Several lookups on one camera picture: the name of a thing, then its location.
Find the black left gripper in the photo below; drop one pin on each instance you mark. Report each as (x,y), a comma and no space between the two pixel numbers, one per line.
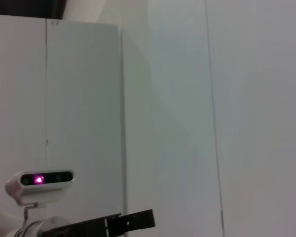
(74,229)

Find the white cabinet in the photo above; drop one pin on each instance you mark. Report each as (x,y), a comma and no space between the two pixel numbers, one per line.
(84,98)

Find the dark background panel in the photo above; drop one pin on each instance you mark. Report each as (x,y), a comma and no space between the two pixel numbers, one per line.
(24,7)

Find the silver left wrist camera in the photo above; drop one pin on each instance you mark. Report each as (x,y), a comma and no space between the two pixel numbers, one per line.
(47,186)

